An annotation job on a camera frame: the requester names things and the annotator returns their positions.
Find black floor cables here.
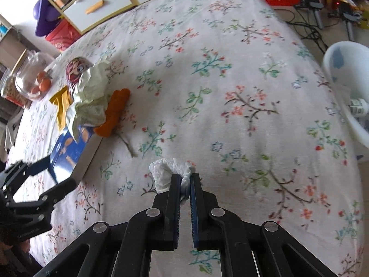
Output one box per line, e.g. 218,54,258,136
284,12,332,54

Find white plastic bin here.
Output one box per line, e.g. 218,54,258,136
322,41,369,148

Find glass jar with sticks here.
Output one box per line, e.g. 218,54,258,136
0,63,32,108

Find crumpled cream paper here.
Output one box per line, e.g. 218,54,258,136
66,59,111,143

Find clear glass jar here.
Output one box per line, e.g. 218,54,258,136
14,50,56,102

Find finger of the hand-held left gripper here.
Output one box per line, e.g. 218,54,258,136
9,178,78,217
0,156,52,200

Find black floor device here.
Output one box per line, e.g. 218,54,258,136
294,0,325,30
331,4,364,41

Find purple plastic object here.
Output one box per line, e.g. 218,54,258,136
34,0,60,37

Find red drink can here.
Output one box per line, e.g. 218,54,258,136
65,57,94,104

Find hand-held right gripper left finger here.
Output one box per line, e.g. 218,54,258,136
35,173,182,277

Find white tissue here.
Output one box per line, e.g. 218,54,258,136
148,158,196,201

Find orange carrot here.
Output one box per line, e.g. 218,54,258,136
95,88,131,137

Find dark blue box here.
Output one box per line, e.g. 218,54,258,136
50,124,101,184

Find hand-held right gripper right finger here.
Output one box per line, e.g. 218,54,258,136
190,172,338,277

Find red bag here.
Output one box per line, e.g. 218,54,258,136
45,20,81,52

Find small white round bottle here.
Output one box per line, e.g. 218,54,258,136
350,97,369,118

